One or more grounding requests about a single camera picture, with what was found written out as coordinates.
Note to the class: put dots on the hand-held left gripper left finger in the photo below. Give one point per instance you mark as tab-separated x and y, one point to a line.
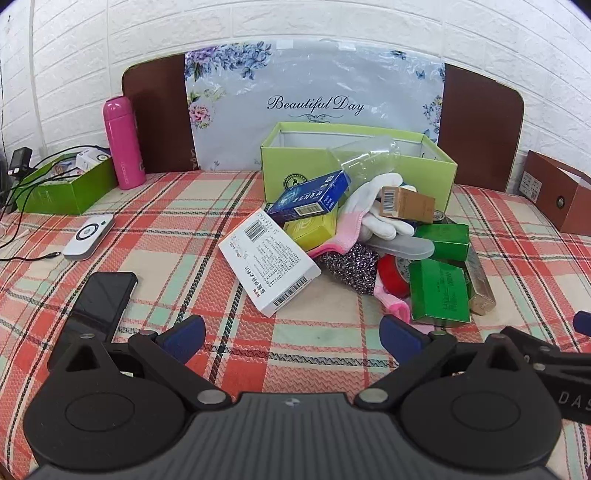
189	332

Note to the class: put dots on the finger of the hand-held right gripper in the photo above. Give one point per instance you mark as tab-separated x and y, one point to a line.
545	344
583	320

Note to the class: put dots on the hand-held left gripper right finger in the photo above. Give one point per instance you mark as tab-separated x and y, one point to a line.
397	337

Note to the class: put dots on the red tape roll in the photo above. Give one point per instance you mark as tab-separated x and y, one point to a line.
392	277

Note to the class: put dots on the steel wool scrubber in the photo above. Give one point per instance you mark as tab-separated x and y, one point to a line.
353	267

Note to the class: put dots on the long olive gold box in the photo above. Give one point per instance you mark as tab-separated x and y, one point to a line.
480	281

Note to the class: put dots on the grey slipper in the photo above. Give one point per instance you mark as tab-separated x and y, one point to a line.
401	247

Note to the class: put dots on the white medicine box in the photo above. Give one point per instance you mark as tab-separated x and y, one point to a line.
268	263

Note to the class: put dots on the brown cardboard box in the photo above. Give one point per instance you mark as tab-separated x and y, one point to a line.
411	205

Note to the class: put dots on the yellow box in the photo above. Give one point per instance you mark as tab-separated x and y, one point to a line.
309	233

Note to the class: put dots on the white glove with pink cuff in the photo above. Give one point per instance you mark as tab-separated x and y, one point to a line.
369	203

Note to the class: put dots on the blue medicine box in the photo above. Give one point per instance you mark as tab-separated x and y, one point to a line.
304	196

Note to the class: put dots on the clear plastic bottle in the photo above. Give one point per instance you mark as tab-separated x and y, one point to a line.
364	157

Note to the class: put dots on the large light green box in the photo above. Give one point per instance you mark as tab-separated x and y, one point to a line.
295	161

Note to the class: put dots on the black smartphone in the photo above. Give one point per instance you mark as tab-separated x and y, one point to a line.
99	300

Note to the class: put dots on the brown paper box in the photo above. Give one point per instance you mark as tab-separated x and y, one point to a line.
554	203

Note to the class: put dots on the plaid bed sheet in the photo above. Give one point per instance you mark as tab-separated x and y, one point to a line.
184	207

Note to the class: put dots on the dark metal tin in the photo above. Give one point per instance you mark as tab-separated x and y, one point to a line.
438	217

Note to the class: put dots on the white pocket device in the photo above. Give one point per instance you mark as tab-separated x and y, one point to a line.
87	237

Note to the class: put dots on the small green open box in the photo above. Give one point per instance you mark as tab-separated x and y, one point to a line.
69	194

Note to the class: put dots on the white package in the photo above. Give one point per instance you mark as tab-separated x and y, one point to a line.
90	159

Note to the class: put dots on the pink thermos bottle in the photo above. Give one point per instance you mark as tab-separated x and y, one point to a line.
122	143

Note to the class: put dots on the brown wooden headboard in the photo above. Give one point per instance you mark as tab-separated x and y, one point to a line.
157	115

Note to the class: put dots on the black power adapter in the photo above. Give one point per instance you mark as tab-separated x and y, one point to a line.
19	161

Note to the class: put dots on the floral printed plastic bag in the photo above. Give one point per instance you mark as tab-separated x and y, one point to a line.
314	83

